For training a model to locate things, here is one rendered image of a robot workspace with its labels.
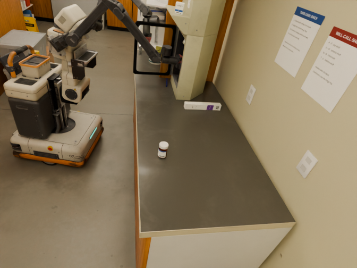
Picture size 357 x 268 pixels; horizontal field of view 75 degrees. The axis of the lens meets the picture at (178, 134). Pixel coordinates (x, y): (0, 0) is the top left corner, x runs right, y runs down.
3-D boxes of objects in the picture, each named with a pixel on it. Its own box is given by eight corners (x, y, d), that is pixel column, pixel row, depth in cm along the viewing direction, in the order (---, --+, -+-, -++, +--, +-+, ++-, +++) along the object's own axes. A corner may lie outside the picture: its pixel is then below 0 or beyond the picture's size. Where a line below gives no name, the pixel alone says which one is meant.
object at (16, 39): (51, 56, 342) (47, 32, 322) (38, 73, 296) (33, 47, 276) (18, 52, 333) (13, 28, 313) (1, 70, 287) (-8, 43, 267)
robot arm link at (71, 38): (109, -12, 143) (105, -8, 135) (126, 7, 150) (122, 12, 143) (67, 34, 162) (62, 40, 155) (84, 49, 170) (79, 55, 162)
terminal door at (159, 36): (169, 75, 196) (177, 25, 172) (133, 74, 187) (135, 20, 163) (169, 75, 196) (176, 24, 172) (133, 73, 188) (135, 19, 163)
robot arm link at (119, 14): (114, 6, 150) (110, 11, 142) (120, 0, 148) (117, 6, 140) (155, 58, 175) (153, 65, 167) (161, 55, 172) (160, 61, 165)
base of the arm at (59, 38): (57, 36, 165) (48, 41, 155) (65, 31, 162) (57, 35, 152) (66, 47, 169) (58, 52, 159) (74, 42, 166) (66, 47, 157)
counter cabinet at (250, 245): (183, 123, 319) (196, 59, 264) (233, 296, 162) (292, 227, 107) (133, 121, 304) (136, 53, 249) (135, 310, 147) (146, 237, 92)
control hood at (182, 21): (179, 22, 172) (181, 7, 166) (187, 35, 147) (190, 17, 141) (163, 19, 169) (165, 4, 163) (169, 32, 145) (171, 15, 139)
